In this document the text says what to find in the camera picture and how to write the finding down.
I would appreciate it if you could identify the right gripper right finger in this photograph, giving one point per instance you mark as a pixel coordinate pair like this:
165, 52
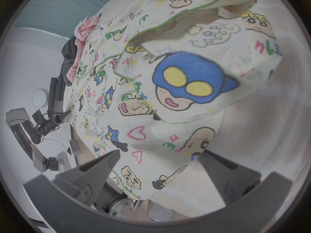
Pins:
233, 181

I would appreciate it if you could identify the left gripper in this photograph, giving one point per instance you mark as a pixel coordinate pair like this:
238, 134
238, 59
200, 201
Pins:
55, 121

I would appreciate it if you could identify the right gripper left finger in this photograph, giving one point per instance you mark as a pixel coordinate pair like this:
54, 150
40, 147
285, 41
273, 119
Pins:
82, 181

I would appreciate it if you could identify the white printed pyjama top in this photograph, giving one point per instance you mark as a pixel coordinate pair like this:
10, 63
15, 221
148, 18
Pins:
170, 57

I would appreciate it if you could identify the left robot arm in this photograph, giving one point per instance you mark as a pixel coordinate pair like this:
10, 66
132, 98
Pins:
18, 116

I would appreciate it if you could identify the bed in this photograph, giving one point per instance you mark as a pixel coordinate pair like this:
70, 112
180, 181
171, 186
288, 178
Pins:
267, 130

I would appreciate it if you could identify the black low cabinet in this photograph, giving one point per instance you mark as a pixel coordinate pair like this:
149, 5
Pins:
53, 91

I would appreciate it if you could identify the small white box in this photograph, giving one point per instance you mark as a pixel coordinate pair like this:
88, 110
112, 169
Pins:
74, 149

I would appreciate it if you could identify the black garment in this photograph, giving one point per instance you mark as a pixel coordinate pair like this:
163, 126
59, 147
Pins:
69, 50

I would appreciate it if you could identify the pink garment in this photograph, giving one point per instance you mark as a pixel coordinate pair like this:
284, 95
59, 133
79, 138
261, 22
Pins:
85, 28

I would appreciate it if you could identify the blue-green curtain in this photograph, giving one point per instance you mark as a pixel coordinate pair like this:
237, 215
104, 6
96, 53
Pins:
48, 8

